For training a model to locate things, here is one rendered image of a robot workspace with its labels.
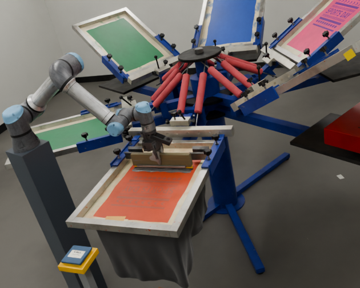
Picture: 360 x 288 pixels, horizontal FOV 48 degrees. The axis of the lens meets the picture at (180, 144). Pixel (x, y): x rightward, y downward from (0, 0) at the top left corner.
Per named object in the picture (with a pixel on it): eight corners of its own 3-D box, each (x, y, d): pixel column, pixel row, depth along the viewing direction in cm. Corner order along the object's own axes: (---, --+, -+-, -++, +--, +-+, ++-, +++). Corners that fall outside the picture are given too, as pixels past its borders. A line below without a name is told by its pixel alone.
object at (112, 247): (188, 290, 201) (171, 224, 181) (112, 278, 218) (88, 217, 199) (191, 285, 203) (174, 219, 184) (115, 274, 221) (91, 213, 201)
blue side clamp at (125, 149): (120, 174, 232) (116, 163, 229) (112, 173, 234) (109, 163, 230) (141, 147, 256) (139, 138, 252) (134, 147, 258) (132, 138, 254)
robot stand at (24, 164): (72, 296, 283) (4, 151, 228) (91, 279, 295) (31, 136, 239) (89, 306, 272) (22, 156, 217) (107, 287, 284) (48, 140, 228)
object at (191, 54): (244, 219, 319) (218, 55, 256) (197, 215, 334) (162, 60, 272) (254, 189, 351) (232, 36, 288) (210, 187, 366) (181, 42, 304)
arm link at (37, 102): (9, 114, 228) (59, 54, 198) (25, 102, 240) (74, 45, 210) (25, 128, 230) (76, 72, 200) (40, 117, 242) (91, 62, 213)
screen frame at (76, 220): (178, 238, 172) (176, 231, 170) (67, 227, 194) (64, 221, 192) (223, 145, 234) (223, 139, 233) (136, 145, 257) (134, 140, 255)
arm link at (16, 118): (4, 136, 221) (-5, 114, 214) (19, 124, 232) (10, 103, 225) (22, 135, 216) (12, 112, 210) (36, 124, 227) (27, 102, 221)
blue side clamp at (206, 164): (211, 176, 210) (210, 165, 207) (203, 176, 212) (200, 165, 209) (226, 147, 234) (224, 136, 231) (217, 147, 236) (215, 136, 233)
